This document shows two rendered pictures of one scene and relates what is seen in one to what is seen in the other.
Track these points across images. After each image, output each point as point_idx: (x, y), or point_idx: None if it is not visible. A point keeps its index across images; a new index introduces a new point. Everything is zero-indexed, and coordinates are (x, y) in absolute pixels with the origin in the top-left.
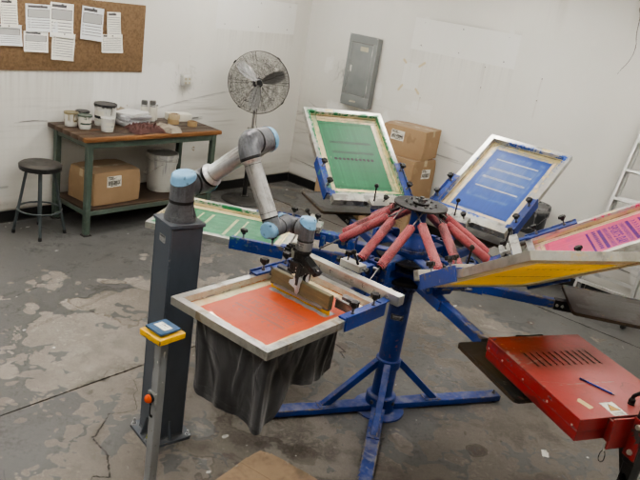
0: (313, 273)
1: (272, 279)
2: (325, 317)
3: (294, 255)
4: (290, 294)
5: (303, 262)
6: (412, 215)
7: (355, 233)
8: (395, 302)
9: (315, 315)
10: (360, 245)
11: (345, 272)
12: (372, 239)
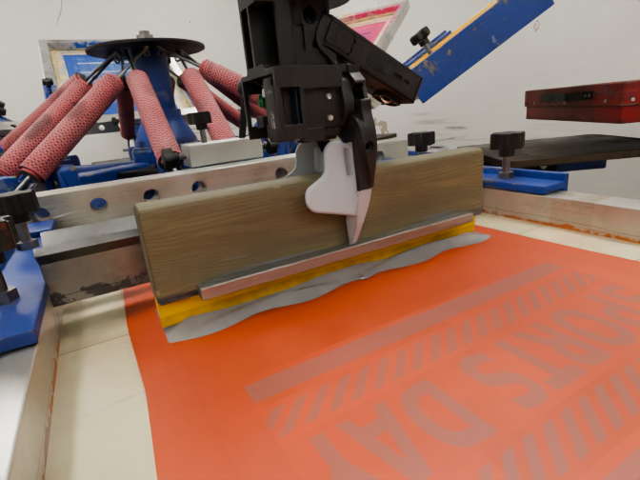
0: (414, 83)
1: (171, 276)
2: (491, 236)
3: (282, 34)
4: (299, 279)
5: (347, 50)
6: (150, 73)
7: (69, 143)
8: (403, 155)
9: (488, 249)
10: (80, 177)
11: (250, 163)
12: (154, 114)
